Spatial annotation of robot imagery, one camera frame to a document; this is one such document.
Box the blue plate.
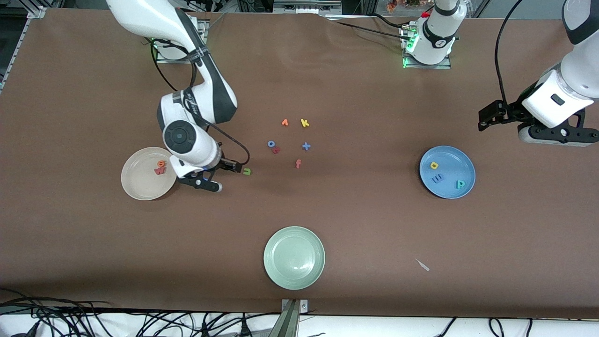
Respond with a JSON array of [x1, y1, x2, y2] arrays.
[[419, 145, 476, 200]]

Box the beige brown plate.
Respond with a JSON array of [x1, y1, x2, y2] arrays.
[[121, 147, 179, 201]]

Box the pale green plate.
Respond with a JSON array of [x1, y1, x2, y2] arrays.
[[263, 226, 326, 291]]

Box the brown table cover sheet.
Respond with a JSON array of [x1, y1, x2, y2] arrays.
[[0, 8, 599, 319]]

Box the grey equipment box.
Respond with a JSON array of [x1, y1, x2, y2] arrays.
[[273, 0, 343, 15]]

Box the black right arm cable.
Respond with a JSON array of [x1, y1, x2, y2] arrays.
[[149, 37, 250, 165]]

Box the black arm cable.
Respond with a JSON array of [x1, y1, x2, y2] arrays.
[[149, 37, 250, 165], [494, 0, 524, 104]]

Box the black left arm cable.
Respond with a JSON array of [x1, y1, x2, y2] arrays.
[[494, 0, 524, 104]]

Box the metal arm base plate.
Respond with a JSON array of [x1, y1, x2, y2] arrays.
[[402, 26, 452, 70], [156, 19, 206, 64]]

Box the black cable on table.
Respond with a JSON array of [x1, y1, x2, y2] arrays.
[[328, 19, 412, 40]]

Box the metal table edge bracket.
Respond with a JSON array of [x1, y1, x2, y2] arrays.
[[280, 299, 309, 337]]

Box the tangled black floor cables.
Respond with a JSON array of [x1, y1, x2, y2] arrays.
[[0, 288, 281, 337]]

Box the aluminium table frame rail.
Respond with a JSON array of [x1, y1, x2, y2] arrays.
[[0, 7, 47, 94]]

